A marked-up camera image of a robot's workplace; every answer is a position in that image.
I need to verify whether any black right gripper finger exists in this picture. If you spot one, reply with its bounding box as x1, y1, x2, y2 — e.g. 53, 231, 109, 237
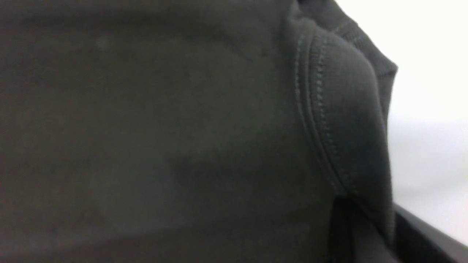
394, 205, 468, 263

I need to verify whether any dark gray long-sleeve shirt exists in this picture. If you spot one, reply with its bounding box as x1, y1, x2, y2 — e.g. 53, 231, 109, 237
1, 0, 395, 263

